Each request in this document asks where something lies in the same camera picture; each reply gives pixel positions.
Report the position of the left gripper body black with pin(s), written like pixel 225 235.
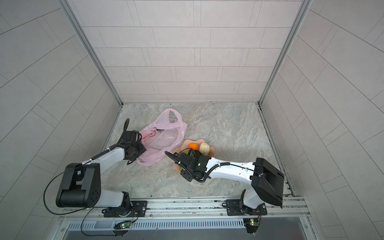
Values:
pixel 138 149

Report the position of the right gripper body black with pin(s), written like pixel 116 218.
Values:
pixel 188 174

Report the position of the beige fake potato fruit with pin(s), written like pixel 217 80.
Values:
pixel 204 149

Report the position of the orange fake fruit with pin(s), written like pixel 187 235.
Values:
pixel 193 146

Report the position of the pink scalloped plate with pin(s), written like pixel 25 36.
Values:
pixel 186 144

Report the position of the pink plastic bag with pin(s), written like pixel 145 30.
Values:
pixel 165 134

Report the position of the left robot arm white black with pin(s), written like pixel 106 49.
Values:
pixel 81 185

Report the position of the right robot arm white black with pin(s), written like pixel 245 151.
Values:
pixel 266 181

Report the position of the white vent grille strip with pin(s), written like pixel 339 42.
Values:
pixel 176 224

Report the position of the left circuit board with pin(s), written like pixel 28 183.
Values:
pixel 125 225

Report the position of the circuit board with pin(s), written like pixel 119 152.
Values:
pixel 251 225
pixel 125 225

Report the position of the right circuit board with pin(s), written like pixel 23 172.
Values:
pixel 251 225

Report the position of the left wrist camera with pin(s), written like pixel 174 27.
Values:
pixel 131 137

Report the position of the aluminium rail frame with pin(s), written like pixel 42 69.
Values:
pixel 218 208

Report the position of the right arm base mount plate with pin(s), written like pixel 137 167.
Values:
pixel 237 208

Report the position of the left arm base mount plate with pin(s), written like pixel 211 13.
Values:
pixel 135 209

